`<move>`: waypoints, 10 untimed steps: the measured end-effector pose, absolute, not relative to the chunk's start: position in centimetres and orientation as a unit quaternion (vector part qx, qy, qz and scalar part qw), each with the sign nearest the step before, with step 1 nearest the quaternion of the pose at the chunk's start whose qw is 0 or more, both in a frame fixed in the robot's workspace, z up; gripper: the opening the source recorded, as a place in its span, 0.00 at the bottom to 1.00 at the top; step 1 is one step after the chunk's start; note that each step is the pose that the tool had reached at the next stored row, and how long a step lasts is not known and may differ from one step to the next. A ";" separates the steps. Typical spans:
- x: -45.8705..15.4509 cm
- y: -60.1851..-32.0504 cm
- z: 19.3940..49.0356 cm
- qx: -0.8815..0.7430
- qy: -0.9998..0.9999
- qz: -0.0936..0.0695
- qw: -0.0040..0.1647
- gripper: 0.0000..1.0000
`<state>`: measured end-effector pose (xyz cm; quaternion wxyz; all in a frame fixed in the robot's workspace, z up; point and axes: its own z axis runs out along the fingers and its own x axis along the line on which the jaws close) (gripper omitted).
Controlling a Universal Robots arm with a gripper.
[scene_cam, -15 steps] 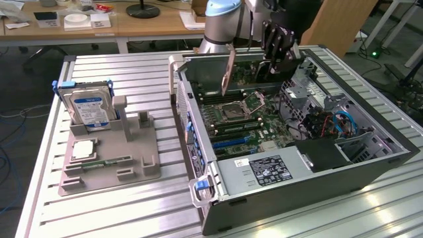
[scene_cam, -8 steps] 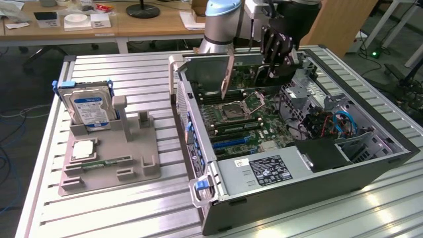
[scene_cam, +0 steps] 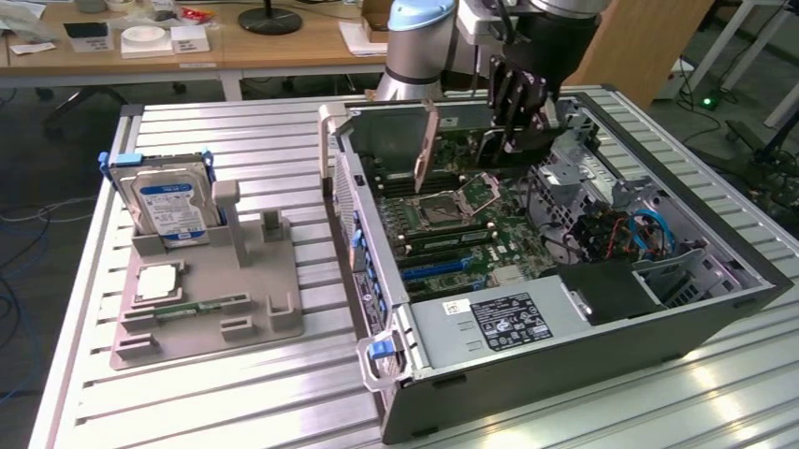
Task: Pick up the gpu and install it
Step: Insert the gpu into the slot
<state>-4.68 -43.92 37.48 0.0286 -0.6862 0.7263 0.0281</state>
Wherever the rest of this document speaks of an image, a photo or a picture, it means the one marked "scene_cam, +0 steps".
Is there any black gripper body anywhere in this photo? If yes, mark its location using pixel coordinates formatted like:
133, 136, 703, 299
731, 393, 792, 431
501, 12, 596, 91

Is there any green gpu card metal bracket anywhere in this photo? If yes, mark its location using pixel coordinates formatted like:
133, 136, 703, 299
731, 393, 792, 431
413, 97, 557, 194

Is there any metal disk bay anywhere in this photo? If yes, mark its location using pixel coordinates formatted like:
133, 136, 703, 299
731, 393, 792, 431
527, 138, 632, 235

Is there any wooden cabinet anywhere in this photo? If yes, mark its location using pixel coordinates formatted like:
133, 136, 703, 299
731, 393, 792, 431
560, 0, 716, 107

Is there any metal socket cover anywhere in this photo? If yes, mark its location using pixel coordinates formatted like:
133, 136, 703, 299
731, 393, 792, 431
459, 171, 505, 217

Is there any white paper stack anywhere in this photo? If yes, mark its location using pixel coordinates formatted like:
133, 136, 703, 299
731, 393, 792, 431
339, 21, 388, 57

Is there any cpu socket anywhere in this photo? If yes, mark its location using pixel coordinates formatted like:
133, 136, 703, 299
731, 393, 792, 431
415, 190, 476, 230

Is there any power strip green light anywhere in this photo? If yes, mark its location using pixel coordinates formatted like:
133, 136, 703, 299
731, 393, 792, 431
685, 88, 725, 111

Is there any green motherboard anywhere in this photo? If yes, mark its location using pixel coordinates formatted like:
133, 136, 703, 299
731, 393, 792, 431
359, 153, 563, 305

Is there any installed ram stick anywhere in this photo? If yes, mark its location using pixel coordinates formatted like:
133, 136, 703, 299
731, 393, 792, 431
408, 229, 495, 256

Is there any wooden desk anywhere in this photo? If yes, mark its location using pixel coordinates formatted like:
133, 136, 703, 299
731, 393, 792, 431
0, 0, 563, 90

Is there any black chair base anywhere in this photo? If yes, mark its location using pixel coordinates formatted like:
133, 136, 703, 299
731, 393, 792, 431
36, 86, 127, 137
723, 119, 799, 197

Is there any blue expansion slot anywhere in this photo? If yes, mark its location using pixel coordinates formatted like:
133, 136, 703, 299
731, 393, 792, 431
397, 258, 471, 282

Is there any black round lamp base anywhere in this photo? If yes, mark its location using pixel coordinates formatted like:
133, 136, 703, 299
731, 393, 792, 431
237, 0, 304, 35

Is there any grey power supply unit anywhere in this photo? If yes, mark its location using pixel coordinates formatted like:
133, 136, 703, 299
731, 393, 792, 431
408, 275, 592, 370

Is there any white labelled box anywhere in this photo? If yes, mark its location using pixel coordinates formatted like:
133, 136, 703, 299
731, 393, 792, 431
168, 23, 211, 55

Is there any black open pc case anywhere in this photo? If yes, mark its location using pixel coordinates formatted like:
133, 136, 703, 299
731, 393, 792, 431
317, 91, 795, 445

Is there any white box round hole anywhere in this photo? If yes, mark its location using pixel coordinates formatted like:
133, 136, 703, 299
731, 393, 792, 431
119, 26, 175, 60

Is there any silver hard disk blue label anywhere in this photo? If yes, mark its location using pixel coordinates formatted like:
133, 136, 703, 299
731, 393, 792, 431
127, 168, 211, 248

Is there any hard disk in blue caddy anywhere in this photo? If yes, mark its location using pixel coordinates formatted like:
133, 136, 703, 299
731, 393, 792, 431
96, 147, 219, 235

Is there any grey parts rack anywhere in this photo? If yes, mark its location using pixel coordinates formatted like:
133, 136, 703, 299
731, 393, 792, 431
108, 180, 305, 373

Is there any white box black top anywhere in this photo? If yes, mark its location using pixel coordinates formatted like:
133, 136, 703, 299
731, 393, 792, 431
61, 22, 115, 53

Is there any green ram stick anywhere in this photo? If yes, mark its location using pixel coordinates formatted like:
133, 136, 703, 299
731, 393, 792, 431
152, 298, 229, 319

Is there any silver cpu chip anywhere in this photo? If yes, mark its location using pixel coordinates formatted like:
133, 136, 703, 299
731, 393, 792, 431
135, 265, 180, 300

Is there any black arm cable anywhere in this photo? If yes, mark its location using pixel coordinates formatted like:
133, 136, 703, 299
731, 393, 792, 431
489, 0, 523, 46

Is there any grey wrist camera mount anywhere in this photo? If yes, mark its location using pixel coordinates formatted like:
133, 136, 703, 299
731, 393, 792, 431
455, 0, 508, 47

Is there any black wire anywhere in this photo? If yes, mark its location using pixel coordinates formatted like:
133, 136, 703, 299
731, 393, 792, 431
527, 180, 588, 263

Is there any blue wire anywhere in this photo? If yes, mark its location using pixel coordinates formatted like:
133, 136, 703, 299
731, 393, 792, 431
629, 210, 679, 256

